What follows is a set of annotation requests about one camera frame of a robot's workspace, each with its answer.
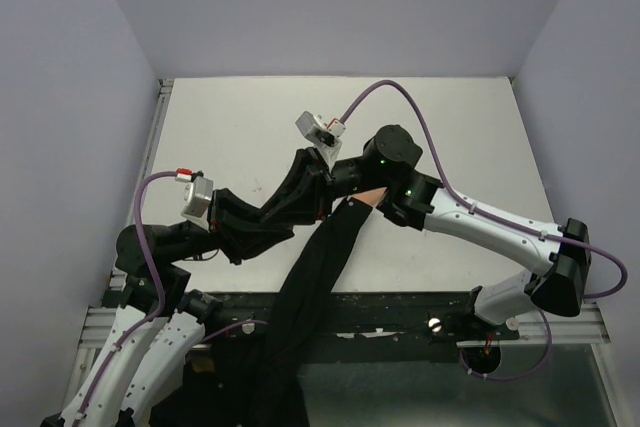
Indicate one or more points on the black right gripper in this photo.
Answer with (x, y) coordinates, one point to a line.
(304, 187)

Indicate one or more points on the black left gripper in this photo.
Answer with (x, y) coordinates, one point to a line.
(229, 209)

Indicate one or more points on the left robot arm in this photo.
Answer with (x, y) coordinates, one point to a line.
(158, 319)

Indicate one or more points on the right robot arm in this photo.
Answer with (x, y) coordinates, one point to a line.
(554, 261)

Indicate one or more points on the black sleeve forearm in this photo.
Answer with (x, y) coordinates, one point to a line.
(263, 388)

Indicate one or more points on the mannequin hand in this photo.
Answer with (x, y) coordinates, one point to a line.
(372, 198)

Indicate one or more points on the metal sheet panel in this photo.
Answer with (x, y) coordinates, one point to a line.
(567, 392)

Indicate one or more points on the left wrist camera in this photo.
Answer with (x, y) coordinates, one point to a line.
(198, 197)

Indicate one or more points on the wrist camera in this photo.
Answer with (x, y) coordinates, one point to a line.
(325, 136)
(198, 197)

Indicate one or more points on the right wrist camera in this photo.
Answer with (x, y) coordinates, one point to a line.
(325, 136)

